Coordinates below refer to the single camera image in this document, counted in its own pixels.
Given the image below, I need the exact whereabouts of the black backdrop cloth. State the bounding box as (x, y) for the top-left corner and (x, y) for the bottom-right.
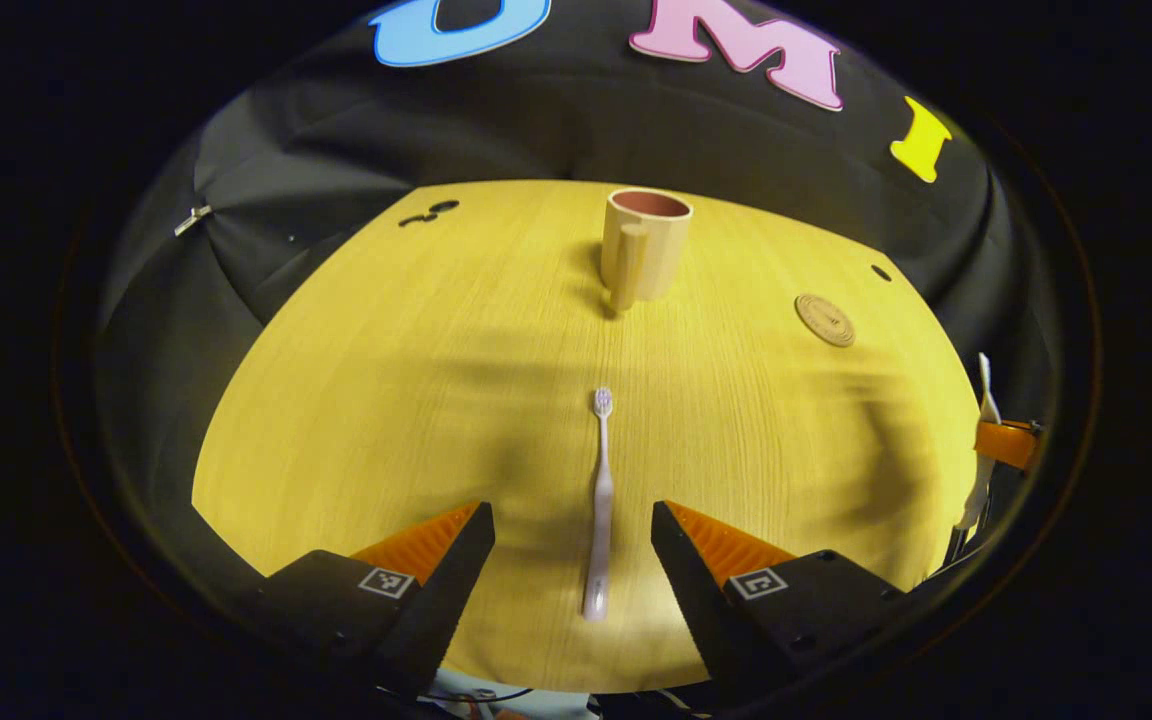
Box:
(96, 0), (1057, 521)

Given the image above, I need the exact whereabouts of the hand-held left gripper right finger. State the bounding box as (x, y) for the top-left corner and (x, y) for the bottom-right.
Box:
(650, 499), (927, 702)

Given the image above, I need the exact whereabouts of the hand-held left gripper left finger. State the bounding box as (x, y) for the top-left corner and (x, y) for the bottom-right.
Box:
(256, 501), (497, 697)

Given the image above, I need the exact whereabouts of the white toothbrush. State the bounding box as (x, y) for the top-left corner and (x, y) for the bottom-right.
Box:
(581, 388), (617, 622)

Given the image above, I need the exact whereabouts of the beige cup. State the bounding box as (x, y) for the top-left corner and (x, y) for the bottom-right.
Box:
(601, 188), (694, 313)

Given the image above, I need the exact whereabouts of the white toothpaste tube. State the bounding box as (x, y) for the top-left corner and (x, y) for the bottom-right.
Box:
(954, 352), (1003, 531)

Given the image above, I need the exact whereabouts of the round brown coaster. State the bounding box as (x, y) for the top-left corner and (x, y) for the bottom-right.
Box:
(795, 293), (857, 348)

